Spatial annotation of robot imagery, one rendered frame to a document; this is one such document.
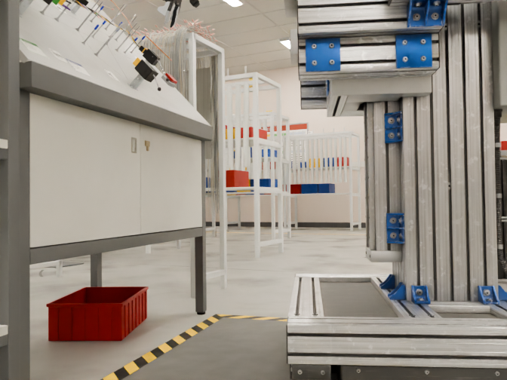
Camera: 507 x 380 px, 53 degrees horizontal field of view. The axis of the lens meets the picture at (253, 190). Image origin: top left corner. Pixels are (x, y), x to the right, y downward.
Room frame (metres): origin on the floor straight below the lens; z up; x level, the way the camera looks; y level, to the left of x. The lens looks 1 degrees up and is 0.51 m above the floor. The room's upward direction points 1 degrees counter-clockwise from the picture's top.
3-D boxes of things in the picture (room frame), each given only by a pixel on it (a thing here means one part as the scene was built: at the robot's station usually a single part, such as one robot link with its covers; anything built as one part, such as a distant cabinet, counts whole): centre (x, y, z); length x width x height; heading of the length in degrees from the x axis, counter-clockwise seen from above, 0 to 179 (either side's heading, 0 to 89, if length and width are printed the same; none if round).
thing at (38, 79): (1.82, 0.39, 0.83); 1.18 x 0.06 x 0.06; 163
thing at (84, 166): (1.56, 0.49, 0.60); 0.55 x 0.02 x 0.39; 163
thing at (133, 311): (2.11, 0.63, 0.07); 0.39 x 0.29 x 0.14; 178
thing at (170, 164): (2.08, 0.32, 0.60); 0.55 x 0.03 x 0.39; 163
